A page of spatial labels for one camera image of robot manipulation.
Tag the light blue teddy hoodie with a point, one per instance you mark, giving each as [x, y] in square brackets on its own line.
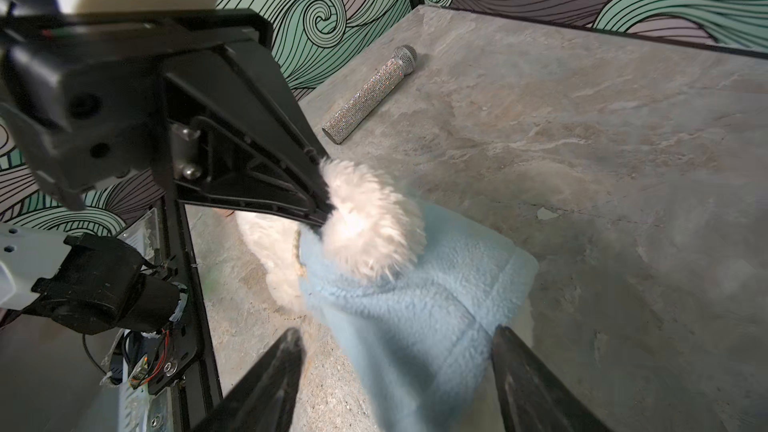
[420, 340]

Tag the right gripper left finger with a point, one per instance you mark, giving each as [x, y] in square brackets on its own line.
[265, 398]

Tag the clear tube with beads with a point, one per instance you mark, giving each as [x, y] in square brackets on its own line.
[344, 122]

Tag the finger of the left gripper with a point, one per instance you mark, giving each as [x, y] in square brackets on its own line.
[259, 63]

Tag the white teddy bear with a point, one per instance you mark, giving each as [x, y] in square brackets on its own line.
[373, 231]

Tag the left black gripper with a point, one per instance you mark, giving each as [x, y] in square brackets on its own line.
[81, 95]

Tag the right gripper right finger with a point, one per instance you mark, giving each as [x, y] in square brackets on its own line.
[531, 396]

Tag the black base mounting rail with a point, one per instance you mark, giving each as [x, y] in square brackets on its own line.
[187, 388]

